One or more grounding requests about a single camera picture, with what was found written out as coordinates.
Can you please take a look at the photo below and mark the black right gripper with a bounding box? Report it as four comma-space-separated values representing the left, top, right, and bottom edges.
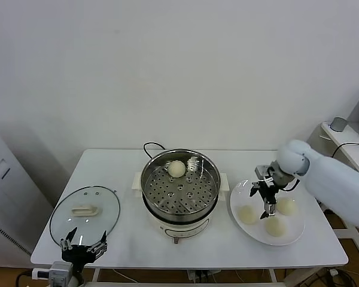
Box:
250, 178, 281, 220

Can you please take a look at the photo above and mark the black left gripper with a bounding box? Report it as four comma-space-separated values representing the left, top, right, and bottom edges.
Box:
60, 226, 109, 265

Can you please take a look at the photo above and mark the white steamed baozi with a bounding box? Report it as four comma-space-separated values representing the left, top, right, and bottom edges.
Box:
264, 217, 288, 239
275, 197, 297, 216
167, 160, 187, 179
238, 205, 258, 225

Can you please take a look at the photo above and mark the perforated steel steamer basket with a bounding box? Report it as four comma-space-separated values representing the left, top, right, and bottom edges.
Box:
140, 150, 221, 217

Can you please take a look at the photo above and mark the round white plate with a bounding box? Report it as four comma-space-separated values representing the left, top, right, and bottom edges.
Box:
229, 178, 306, 247

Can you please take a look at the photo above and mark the round glass pot lid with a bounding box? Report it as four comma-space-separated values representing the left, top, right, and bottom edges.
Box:
48, 185, 121, 251

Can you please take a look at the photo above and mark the cream electric cooker base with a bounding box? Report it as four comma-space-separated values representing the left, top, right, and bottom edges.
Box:
132, 172, 230, 245

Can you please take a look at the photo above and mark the white storage cabinet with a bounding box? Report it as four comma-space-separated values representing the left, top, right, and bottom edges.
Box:
0, 121, 54, 268

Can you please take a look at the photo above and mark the white power strip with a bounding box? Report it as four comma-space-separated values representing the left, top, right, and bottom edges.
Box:
187, 268, 221, 283

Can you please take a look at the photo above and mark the grey cylinder speaker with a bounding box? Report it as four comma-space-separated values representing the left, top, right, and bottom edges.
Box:
330, 117, 348, 132

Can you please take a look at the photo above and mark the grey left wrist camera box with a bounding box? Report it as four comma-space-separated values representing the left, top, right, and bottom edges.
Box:
49, 261, 73, 285

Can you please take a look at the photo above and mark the white table frame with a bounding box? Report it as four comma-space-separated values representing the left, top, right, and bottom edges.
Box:
85, 267, 288, 287

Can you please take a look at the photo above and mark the black hub cable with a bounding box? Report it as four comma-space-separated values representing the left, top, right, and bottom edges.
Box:
331, 142, 359, 159

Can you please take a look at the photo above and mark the white desk foot frame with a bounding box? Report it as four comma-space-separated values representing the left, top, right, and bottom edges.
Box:
324, 207, 359, 258

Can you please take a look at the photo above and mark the black cooker power cable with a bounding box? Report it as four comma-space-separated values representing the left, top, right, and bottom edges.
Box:
142, 142, 168, 161

